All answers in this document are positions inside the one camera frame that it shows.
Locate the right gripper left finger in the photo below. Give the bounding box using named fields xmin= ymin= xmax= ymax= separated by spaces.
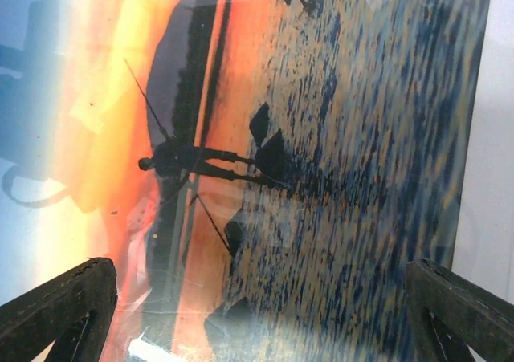
xmin=1 ymin=257 xmax=117 ymax=361

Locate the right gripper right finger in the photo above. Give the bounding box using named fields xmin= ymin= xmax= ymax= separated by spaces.
xmin=406 ymin=258 xmax=513 ymax=361

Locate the sunset photo with white mat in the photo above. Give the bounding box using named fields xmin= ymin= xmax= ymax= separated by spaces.
xmin=1 ymin=0 xmax=490 ymax=361

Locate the white passe-partout mat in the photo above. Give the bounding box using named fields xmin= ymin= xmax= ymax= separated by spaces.
xmin=452 ymin=0 xmax=513 ymax=301

